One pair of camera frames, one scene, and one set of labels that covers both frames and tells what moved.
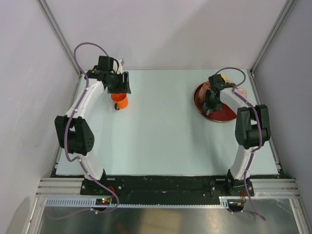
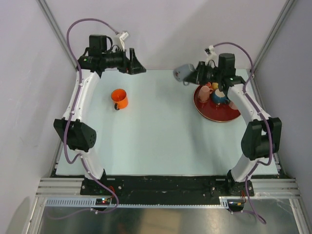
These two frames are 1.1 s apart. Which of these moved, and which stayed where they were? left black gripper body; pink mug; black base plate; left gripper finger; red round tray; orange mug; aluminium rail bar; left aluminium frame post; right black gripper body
Moved: left gripper finger; left black gripper body; right black gripper body
Stayed: left aluminium frame post; black base plate; pink mug; aluminium rail bar; orange mug; red round tray
